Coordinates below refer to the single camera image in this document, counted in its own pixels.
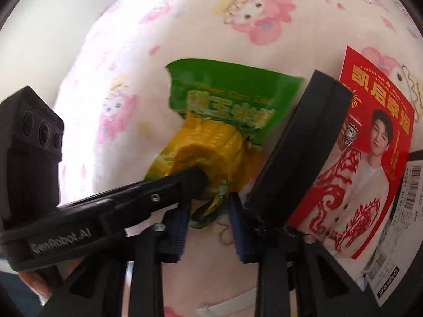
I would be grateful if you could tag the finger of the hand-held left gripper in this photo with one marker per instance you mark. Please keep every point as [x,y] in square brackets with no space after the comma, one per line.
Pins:
[165,188]

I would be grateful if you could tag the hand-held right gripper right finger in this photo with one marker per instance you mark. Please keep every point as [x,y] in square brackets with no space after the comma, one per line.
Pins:
[238,237]

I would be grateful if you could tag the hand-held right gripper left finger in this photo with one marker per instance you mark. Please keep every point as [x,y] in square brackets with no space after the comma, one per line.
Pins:
[180,228]

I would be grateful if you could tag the green corn snack packet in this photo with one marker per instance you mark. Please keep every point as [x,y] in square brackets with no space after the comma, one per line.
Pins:
[214,145]

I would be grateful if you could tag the small black case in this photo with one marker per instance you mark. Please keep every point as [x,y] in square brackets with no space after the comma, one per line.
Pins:
[297,152]

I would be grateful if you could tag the black cardboard box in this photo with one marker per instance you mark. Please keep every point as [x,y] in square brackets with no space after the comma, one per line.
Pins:
[408,198]

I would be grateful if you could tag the person's left hand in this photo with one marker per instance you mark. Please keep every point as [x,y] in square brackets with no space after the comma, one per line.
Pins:
[39,279]

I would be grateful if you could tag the red portrait card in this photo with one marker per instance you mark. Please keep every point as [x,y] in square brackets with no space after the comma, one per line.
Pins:
[363,178]

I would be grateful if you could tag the pink printed bedsheet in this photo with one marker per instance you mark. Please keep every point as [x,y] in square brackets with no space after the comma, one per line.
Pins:
[198,23]

